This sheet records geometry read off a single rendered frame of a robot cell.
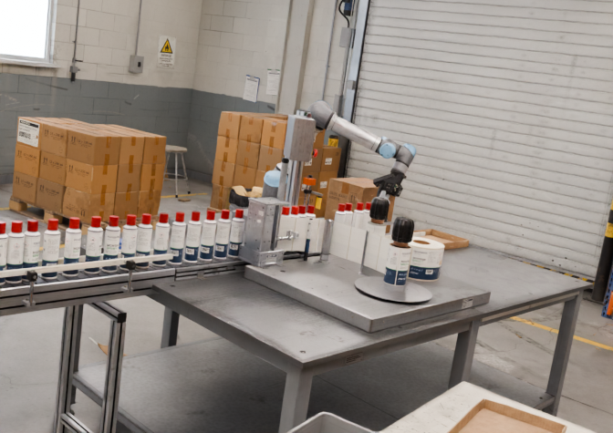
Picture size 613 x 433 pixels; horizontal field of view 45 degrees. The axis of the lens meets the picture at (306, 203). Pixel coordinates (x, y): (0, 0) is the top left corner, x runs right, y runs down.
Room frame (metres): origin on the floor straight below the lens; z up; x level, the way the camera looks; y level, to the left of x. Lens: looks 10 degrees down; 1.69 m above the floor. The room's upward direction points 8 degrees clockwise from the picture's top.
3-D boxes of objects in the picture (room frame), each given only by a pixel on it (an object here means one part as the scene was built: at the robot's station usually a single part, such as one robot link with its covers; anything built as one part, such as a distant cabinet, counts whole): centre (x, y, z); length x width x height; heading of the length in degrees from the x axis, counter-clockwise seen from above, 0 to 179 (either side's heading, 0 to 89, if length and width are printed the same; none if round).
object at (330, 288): (2.96, -0.31, 0.86); 0.80 x 0.67 x 0.05; 137
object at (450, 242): (4.08, -0.74, 0.85); 0.30 x 0.26 x 0.04; 137
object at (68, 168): (6.77, 2.05, 0.45); 1.20 x 0.84 x 0.89; 56
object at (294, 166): (3.42, 0.07, 1.16); 0.04 x 0.04 x 0.67; 47
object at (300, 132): (3.33, 0.07, 1.38); 0.17 x 0.10 x 0.19; 12
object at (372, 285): (2.81, -0.39, 0.89); 0.31 x 0.31 x 0.01
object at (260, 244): (2.98, 0.16, 1.01); 0.14 x 0.13 x 0.26; 137
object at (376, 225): (3.21, -0.32, 1.03); 0.09 x 0.09 x 0.30
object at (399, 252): (2.81, -0.39, 1.04); 0.09 x 0.09 x 0.29
